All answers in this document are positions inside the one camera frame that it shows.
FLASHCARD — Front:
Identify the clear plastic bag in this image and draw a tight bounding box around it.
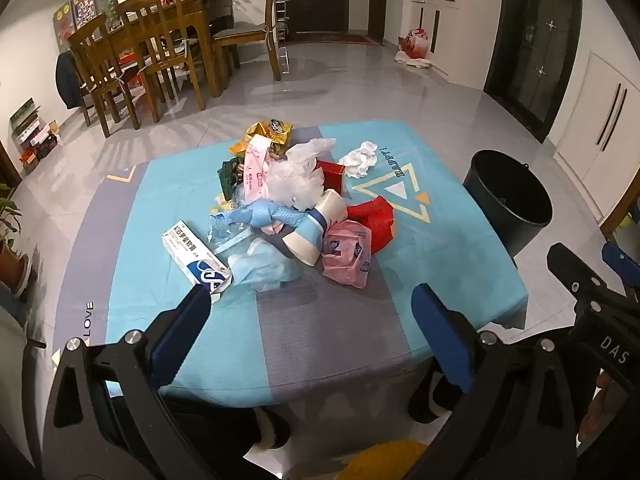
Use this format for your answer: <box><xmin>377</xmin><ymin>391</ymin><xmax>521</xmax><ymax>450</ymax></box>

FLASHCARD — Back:
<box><xmin>267</xmin><ymin>137</ymin><xmax>337</xmax><ymax>211</ymax></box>

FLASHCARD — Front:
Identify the narrow dark door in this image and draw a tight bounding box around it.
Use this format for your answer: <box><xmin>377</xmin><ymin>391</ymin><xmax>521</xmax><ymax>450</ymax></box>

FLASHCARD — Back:
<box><xmin>367</xmin><ymin>0</ymin><xmax>389</xmax><ymax>46</ymax></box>

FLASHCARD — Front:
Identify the white sideboard cabinet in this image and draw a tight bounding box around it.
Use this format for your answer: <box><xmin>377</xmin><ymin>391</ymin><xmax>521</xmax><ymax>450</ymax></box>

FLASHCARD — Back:
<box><xmin>410</xmin><ymin>0</ymin><xmax>463</xmax><ymax>57</ymax></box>

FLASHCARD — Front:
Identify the light blue rubber glove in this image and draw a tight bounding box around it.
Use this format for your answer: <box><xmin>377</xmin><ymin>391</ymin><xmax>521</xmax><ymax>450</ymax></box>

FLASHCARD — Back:
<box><xmin>227</xmin><ymin>236</ymin><xmax>304</xmax><ymax>292</ymax></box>

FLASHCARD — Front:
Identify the red white bag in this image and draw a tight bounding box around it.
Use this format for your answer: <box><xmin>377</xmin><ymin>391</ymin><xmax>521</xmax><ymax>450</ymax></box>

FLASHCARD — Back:
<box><xmin>397</xmin><ymin>27</ymin><xmax>432</xmax><ymax>59</ymax></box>

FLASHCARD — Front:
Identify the dark door mat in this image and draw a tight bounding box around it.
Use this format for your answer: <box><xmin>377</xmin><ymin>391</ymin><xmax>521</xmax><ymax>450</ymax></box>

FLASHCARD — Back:
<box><xmin>295</xmin><ymin>33</ymin><xmax>386</xmax><ymax>47</ymax></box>

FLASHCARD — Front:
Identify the black white slipper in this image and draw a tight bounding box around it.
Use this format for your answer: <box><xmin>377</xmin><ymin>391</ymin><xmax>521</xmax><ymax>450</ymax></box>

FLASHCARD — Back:
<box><xmin>407</xmin><ymin>367</ymin><xmax>453</xmax><ymax>425</ymax></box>

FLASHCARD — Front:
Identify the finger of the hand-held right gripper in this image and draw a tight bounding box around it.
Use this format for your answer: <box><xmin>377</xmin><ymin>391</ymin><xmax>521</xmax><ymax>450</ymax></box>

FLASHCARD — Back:
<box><xmin>546</xmin><ymin>243</ymin><xmax>608</xmax><ymax>311</ymax></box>
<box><xmin>601</xmin><ymin>241</ymin><xmax>640</xmax><ymax>306</ymax></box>

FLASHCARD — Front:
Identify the blue grey printed tablecloth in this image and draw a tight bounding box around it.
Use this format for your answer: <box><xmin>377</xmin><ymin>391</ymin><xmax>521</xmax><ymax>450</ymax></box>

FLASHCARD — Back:
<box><xmin>52</xmin><ymin>120</ymin><xmax>528</xmax><ymax>408</ymax></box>

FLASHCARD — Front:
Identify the wall poster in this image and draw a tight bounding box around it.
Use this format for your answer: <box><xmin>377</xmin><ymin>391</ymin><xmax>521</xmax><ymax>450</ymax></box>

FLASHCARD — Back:
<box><xmin>52</xmin><ymin>0</ymin><xmax>98</xmax><ymax>44</ymax></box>

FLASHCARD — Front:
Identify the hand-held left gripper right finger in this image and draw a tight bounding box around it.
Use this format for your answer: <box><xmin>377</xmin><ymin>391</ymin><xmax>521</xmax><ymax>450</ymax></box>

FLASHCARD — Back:
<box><xmin>410</xmin><ymin>284</ymin><xmax>591</xmax><ymax>480</ymax></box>

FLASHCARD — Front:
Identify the crumpled white tissue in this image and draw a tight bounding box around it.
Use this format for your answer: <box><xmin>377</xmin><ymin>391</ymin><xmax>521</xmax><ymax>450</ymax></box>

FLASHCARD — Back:
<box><xmin>340</xmin><ymin>141</ymin><xmax>378</xmax><ymax>180</ymax></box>

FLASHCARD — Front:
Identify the red plastic bag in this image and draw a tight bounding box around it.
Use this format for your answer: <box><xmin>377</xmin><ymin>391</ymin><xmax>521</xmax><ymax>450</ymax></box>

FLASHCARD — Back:
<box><xmin>346</xmin><ymin>196</ymin><xmax>396</xmax><ymax>251</ymax></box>

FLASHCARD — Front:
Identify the clear plastic wrapper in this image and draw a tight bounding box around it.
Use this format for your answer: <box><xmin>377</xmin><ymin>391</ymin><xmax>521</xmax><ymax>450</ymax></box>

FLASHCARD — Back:
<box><xmin>207</xmin><ymin>210</ymin><xmax>252</xmax><ymax>257</ymax></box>

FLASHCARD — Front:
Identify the yellow fuzzy cloth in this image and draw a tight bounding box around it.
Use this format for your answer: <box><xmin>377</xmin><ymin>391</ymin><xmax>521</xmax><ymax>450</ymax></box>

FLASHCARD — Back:
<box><xmin>335</xmin><ymin>440</ymin><xmax>431</xmax><ymax>480</ymax></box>

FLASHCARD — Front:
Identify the red cardboard box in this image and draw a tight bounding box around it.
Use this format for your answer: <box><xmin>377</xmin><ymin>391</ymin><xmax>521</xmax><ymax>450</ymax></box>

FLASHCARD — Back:
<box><xmin>315</xmin><ymin>160</ymin><xmax>346</xmax><ymax>196</ymax></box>

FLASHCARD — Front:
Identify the potted plant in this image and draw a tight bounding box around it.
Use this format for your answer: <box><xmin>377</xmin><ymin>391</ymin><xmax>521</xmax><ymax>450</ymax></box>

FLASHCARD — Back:
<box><xmin>0</xmin><ymin>184</ymin><xmax>35</xmax><ymax>293</ymax></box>

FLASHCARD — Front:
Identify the pink plastic bag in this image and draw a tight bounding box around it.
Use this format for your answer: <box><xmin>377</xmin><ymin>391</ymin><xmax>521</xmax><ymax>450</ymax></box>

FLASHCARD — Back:
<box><xmin>321</xmin><ymin>220</ymin><xmax>373</xmax><ymax>289</ymax></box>

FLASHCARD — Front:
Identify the stack of cardboard boxes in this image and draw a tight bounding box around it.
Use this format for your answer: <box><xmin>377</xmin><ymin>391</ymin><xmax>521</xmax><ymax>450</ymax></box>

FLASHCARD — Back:
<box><xmin>10</xmin><ymin>97</ymin><xmax>62</xmax><ymax>163</ymax></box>

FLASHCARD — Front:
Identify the dark hanging jacket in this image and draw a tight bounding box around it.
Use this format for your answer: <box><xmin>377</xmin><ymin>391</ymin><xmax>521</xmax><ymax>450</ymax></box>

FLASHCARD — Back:
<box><xmin>55</xmin><ymin>50</ymin><xmax>83</xmax><ymax>110</ymax></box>

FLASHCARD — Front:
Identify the white paper cup blue band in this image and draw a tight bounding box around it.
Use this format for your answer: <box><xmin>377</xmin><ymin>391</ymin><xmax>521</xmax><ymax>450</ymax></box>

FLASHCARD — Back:
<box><xmin>282</xmin><ymin>189</ymin><xmax>348</xmax><ymax>265</ymax></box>

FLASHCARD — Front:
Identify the wooden dining table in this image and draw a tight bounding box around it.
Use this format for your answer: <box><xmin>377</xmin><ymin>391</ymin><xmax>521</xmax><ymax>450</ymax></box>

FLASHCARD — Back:
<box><xmin>107</xmin><ymin>0</ymin><xmax>242</xmax><ymax>98</ymax></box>

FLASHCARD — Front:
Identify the yellow snack bag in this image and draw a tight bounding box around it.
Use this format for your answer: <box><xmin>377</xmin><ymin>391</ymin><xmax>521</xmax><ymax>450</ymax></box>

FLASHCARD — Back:
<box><xmin>229</xmin><ymin>119</ymin><xmax>294</xmax><ymax>159</ymax></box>

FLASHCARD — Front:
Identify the wooden dining chair grey cushion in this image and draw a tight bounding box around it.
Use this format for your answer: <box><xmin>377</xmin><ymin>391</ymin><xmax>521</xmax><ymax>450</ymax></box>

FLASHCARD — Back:
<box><xmin>212</xmin><ymin>0</ymin><xmax>283</xmax><ymax>82</ymax></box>

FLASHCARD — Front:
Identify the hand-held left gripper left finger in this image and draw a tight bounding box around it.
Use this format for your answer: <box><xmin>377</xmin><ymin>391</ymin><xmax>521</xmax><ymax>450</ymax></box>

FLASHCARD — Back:
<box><xmin>42</xmin><ymin>284</ymin><xmax>261</xmax><ymax>480</ymax></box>

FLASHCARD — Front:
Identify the green red snack bag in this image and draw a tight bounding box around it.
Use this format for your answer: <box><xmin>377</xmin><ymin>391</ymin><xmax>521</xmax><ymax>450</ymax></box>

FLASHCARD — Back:
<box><xmin>216</xmin><ymin>156</ymin><xmax>247</xmax><ymax>202</ymax></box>

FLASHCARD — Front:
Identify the dark glass door cabinet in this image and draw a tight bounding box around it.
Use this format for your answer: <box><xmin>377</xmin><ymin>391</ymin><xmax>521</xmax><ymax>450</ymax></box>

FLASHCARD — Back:
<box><xmin>484</xmin><ymin>0</ymin><xmax>583</xmax><ymax>143</ymax></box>

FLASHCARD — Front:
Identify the pink white packet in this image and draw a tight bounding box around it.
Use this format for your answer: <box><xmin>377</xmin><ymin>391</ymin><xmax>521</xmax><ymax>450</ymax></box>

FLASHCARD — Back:
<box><xmin>243</xmin><ymin>135</ymin><xmax>273</xmax><ymax>207</ymax></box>

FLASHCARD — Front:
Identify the white blue medicine box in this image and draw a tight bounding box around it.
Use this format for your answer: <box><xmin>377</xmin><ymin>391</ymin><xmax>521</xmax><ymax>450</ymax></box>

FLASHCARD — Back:
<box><xmin>161</xmin><ymin>220</ymin><xmax>235</xmax><ymax>295</ymax></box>

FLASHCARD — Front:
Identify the metal rack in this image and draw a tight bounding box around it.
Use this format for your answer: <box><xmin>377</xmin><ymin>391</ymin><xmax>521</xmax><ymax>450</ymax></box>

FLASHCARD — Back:
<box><xmin>272</xmin><ymin>0</ymin><xmax>292</xmax><ymax>76</ymax></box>

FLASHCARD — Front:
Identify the black plastic bin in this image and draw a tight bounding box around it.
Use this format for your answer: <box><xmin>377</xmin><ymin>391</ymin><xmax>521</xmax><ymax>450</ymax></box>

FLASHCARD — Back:
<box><xmin>462</xmin><ymin>149</ymin><xmax>553</xmax><ymax>257</ymax></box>

